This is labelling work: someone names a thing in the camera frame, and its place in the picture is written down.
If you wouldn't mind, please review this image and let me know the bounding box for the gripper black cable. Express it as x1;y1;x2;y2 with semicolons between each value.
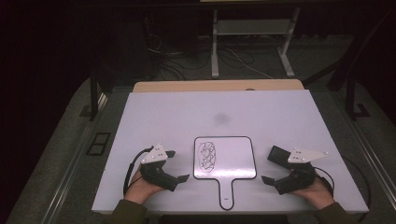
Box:
122;147;155;197
312;154;372;224

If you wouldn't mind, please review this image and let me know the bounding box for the person's left hand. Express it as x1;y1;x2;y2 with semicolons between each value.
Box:
123;166;164;206

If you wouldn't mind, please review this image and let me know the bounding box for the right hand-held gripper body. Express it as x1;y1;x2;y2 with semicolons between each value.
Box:
274;147;330;196

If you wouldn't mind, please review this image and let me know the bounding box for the black whiteboard eraser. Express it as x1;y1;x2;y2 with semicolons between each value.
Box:
266;145;293;166

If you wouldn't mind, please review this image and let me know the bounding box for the small handheld whiteboard paddle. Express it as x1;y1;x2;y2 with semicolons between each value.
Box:
192;135;258;212

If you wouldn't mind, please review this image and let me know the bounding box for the black metal stand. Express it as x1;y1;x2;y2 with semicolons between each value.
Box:
302;8;396;121

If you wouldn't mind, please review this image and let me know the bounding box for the person's right hand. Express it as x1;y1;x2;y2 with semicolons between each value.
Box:
290;179;336;211

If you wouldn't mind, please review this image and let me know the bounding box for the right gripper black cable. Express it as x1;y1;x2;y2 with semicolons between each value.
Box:
312;154;372;224

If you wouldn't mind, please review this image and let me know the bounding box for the black floor socket frame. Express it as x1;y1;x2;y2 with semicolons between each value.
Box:
85;132;112;157

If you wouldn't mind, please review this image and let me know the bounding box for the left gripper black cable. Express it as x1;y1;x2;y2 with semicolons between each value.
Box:
122;147;155;197

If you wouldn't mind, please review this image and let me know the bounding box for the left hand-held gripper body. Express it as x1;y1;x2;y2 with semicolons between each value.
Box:
139;143;179;192

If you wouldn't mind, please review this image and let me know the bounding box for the bundle of floor cables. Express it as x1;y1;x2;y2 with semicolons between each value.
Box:
143;14;276;81

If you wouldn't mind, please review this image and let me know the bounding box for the white metal stand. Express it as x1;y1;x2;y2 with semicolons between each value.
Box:
210;7;302;79

